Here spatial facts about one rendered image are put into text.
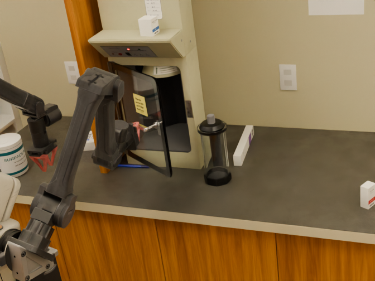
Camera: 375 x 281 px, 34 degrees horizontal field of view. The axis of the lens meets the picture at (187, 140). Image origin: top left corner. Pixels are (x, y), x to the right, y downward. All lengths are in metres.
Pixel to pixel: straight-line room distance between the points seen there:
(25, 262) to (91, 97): 0.47
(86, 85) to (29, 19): 1.42
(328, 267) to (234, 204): 0.38
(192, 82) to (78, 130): 0.73
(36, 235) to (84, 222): 0.77
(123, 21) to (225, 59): 0.57
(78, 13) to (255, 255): 1.07
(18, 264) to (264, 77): 1.39
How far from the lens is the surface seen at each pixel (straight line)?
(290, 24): 2.56
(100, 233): 2.46
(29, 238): 1.72
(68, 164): 1.72
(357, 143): 2.56
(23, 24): 3.10
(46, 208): 1.75
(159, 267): 2.44
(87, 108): 1.69
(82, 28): 2.34
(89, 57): 2.37
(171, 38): 2.13
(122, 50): 2.26
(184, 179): 2.39
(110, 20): 2.33
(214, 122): 2.24
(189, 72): 2.28
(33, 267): 1.75
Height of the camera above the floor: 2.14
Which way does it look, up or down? 27 degrees down
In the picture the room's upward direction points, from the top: 8 degrees counter-clockwise
